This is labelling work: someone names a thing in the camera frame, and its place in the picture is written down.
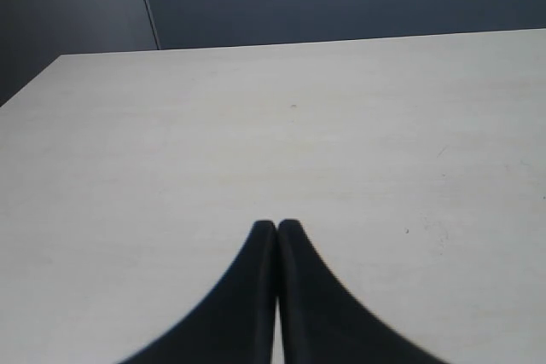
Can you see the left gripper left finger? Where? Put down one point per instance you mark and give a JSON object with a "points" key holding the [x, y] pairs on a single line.
{"points": [[235, 321]]}

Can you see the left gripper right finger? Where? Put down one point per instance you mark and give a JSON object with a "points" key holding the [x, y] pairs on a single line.
{"points": [[321, 321]]}

